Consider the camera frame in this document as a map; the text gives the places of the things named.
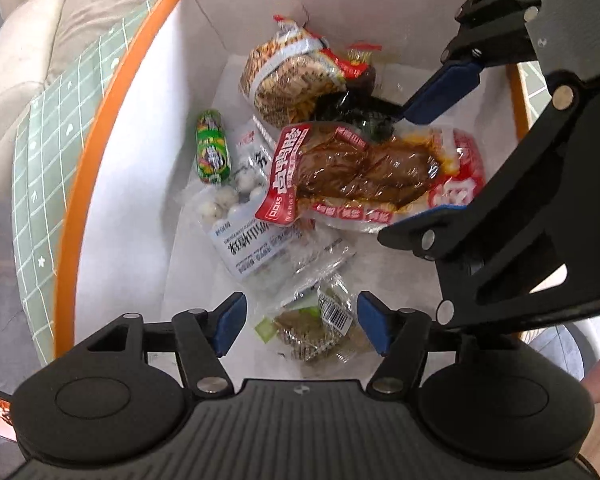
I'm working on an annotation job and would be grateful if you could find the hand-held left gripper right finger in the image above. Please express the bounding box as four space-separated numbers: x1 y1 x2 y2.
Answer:
356 291 526 397

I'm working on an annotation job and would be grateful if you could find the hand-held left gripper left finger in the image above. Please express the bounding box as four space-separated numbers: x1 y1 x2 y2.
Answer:
72 291 247 397

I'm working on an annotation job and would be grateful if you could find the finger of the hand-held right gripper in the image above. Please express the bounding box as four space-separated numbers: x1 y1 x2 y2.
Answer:
402 0 578 125
377 67 600 333

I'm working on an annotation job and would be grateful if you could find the clear packet of brown nuts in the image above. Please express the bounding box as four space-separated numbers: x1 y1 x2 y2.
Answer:
254 280 368 367

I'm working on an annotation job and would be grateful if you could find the clear packet of white eggs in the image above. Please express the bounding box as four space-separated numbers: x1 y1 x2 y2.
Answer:
177 117 331 286

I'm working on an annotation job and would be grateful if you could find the clear plastic snack wrapper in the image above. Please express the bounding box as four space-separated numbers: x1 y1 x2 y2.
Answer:
275 235 358 306

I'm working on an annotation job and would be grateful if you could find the red snack packet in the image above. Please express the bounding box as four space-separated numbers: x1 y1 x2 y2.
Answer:
346 42 382 92

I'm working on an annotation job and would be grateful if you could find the black snack packet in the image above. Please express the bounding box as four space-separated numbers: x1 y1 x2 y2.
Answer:
314 89 411 143

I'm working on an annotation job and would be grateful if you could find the red braised meat packet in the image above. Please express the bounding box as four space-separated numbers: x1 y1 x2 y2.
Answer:
254 121 487 233

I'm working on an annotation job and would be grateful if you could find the orange rimmed white box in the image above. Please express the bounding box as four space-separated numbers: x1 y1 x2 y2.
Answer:
54 0 548 386

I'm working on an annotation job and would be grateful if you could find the cracker packet with white band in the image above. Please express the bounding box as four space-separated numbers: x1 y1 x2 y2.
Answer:
239 14 376 128

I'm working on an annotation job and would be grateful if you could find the green sausage packet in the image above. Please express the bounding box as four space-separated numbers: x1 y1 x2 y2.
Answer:
195 109 231 187

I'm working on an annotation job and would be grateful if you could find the green checked tablecloth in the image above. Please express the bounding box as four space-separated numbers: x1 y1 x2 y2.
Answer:
11 0 553 371

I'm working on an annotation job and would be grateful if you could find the beige sofa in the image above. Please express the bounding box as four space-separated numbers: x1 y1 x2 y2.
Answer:
0 0 191 201

